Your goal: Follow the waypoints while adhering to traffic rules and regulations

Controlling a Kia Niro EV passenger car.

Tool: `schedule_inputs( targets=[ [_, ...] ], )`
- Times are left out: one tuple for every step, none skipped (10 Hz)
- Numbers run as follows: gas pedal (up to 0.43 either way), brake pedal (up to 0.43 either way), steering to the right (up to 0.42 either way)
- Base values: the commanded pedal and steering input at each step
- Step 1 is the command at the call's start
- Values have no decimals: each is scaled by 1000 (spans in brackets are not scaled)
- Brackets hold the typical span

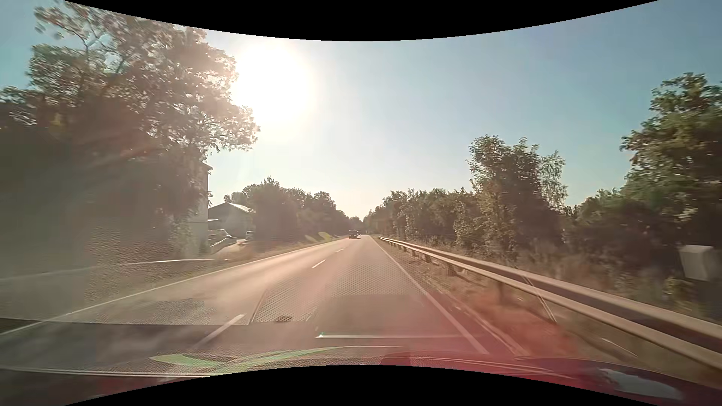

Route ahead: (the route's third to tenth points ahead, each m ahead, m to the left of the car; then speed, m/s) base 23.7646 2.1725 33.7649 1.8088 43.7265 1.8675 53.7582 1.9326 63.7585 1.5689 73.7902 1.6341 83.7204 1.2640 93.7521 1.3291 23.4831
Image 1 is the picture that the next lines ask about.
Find grey asphalt road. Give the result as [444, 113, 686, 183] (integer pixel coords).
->
[0, 235, 525, 362]

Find row of trees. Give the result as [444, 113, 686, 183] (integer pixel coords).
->
[224, 176, 364, 242]
[364, 72, 722, 317]

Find road markings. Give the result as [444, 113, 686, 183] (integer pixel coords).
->
[0, 236, 531, 357]

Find grey house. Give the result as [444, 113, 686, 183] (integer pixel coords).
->
[208, 202, 255, 239]

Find car's own bonnet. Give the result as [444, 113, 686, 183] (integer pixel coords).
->
[0, 321, 722, 406]

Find pale building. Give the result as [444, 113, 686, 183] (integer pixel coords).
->
[183, 161, 214, 259]

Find large tree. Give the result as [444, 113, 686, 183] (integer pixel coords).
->
[0, 0, 260, 277]

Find grey street cabinet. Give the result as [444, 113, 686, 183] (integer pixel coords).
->
[678, 244, 722, 283]

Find metal guard rail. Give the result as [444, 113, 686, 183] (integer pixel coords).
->
[377, 236, 722, 370]

